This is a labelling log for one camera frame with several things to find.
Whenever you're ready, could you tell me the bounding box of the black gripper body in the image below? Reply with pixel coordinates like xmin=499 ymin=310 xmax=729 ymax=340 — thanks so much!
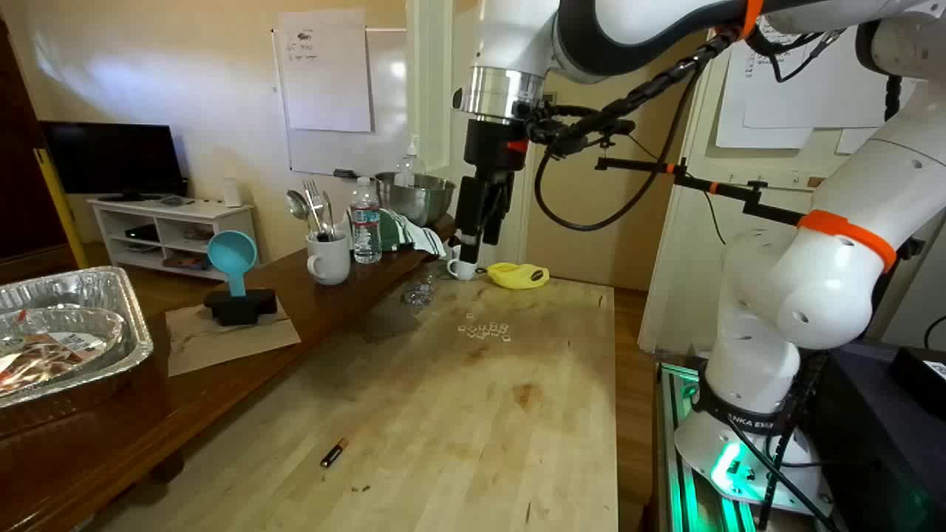
xmin=456 ymin=119 xmax=525 ymax=252

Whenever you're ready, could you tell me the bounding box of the cluster of letter tiles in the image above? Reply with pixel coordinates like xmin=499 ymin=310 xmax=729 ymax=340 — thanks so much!
xmin=459 ymin=319 xmax=514 ymax=346

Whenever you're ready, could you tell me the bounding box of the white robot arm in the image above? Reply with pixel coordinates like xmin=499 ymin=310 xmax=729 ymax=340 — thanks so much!
xmin=456 ymin=0 xmax=946 ymax=507

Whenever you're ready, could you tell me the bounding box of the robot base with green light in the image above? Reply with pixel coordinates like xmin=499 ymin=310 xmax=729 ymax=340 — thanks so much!
xmin=655 ymin=365 xmax=843 ymax=532

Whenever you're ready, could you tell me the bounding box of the small white cup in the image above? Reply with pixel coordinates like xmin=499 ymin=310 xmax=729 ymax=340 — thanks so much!
xmin=446 ymin=261 xmax=477 ymax=281

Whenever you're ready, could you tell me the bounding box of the yellow banana-shaped dish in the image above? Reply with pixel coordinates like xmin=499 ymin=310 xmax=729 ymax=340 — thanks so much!
xmin=487 ymin=263 xmax=550 ymax=292

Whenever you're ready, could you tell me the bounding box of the large steel mixing bowl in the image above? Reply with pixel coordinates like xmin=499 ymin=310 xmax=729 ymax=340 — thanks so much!
xmin=378 ymin=173 xmax=456 ymax=226

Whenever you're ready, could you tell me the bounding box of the crumpled clear plastic wrap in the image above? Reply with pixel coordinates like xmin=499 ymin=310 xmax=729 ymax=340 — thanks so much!
xmin=401 ymin=278 xmax=435 ymax=309

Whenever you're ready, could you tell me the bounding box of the green striped towel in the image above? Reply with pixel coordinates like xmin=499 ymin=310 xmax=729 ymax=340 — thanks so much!
xmin=380 ymin=211 xmax=446 ymax=257

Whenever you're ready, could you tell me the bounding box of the clear soap pump bottle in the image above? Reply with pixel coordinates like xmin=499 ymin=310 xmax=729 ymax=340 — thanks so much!
xmin=392 ymin=143 xmax=417 ymax=190

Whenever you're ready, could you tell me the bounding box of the clear water bottle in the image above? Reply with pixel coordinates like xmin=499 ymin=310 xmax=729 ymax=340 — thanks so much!
xmin=348 ymin=176 xmax=380 ymax=263

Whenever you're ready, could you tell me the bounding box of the white mug with utensils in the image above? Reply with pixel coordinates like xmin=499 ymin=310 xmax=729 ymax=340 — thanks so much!
xmin=305 ymin=233 xmax=351 ymax=286

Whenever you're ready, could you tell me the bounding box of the black stand block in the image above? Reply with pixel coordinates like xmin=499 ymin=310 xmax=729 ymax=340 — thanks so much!
xmin=203 ymin=289 xmax=278 ymax=326

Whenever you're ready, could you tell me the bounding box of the teal measuring cup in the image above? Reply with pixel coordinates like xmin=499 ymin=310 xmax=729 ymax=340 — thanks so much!
xmin=208 ymin=230 xmax=258 ymax=298

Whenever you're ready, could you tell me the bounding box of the black marker pen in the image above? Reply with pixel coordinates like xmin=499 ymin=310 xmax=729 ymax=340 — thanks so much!
xmin=318 ymin=442 xmax=346 ymax=470

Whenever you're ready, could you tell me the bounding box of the brown paper sheet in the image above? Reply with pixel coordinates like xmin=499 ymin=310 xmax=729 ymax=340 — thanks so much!
xmin=166 ymin=304 xmax=301 ymax=377

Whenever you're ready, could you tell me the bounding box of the white tv shelf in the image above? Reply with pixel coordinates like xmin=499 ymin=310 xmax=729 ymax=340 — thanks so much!
xmin=91 ymin=202 xmax=253 ymax=281

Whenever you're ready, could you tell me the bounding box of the black television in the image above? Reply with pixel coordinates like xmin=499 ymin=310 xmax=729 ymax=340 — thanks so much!
xmin=42 ymin=122 xmax=185 ymax=199

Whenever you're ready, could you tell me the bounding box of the aluminium foil tray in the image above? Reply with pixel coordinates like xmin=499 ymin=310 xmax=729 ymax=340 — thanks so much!
xmin=0 ymin=266 xmax=154 ymax=408

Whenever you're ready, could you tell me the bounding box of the dark wooden side table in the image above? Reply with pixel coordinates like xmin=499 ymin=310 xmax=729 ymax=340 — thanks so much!
xmin=0 ymin=252 xmax=425 ymax=532

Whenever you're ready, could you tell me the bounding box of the white wall paper sheet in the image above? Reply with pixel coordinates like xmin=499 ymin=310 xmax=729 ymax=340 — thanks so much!
xmin=276 ymin=10 xmax=370 ymax=133

